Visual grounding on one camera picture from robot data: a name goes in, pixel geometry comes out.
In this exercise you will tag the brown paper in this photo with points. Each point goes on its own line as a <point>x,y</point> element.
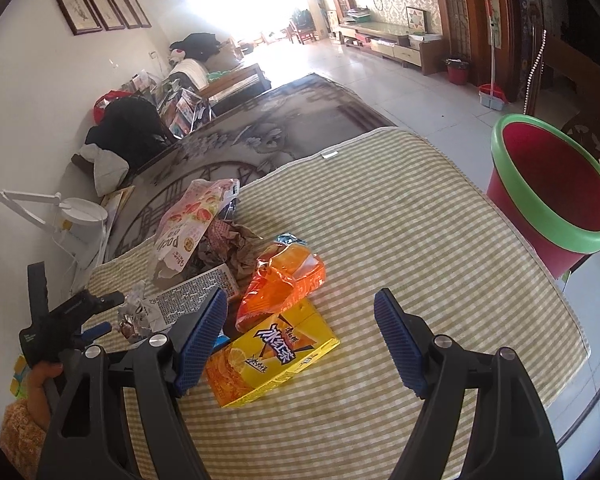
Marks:
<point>235,250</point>

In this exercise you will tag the stack of glossy books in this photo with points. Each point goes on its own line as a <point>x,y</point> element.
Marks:
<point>185,110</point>

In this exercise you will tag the orange snack bag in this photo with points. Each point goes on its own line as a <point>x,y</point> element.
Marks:
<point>280,285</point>

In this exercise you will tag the red plastic bag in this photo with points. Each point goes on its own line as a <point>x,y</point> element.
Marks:
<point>105,105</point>

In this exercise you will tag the white dotted box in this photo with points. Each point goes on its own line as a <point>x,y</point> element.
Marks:
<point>190,295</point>

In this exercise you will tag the dark framed wall picture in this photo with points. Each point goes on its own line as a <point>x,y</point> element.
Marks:
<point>121,4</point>
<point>135,6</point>
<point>75,2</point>
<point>102,2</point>

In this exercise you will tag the blue white plastic wrapper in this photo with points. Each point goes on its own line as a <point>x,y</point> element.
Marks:
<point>290,240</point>

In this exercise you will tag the white cloth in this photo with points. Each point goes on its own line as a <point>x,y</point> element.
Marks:
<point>107,170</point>

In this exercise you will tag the wooden sofa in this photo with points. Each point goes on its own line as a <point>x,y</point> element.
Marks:
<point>230,80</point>

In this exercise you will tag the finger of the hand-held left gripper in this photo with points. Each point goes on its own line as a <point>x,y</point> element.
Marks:
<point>94,334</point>
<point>106,302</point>

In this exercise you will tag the colourful framed picture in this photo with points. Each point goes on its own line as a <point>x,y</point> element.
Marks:
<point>415,20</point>

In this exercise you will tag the black clothing pile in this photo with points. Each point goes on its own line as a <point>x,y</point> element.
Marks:
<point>130,130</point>

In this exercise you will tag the person's left forearm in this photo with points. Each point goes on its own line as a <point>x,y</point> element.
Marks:
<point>22,440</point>

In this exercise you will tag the yellow drink box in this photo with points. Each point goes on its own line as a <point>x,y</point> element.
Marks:
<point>270,355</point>

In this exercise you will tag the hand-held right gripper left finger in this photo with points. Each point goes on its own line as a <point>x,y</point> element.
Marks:
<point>200,342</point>

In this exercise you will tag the crumpled silver foil wrapper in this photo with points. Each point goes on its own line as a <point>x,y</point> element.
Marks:
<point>132,317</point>

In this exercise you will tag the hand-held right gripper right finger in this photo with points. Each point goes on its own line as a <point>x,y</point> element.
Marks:
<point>400,345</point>

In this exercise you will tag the person's left hand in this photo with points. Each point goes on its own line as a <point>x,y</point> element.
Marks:
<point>42,380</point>

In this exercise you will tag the red bin with green rim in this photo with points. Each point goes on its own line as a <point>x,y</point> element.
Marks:
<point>545,185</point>

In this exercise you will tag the dark wooden chair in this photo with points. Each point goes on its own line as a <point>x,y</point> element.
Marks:
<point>582,132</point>

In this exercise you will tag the pink snack bag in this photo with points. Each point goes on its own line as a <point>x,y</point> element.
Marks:
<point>190,220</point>

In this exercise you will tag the red grey dustpan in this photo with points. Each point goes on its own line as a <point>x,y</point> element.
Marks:
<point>492,97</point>

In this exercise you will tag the black bag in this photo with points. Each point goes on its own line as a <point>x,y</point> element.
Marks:
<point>202,45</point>

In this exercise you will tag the small red waste bin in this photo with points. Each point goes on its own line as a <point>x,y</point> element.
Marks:
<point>457,72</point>

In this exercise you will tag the white desk lamp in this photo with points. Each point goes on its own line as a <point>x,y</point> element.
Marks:
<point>80,215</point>

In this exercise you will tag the yellow checked mat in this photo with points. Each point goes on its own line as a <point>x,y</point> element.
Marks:
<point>380,240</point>

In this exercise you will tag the wooden dining chairs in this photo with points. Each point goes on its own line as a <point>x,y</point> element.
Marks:
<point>302,30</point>

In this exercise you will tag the low television cabinet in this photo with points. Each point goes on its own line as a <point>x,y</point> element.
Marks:
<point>390,42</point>

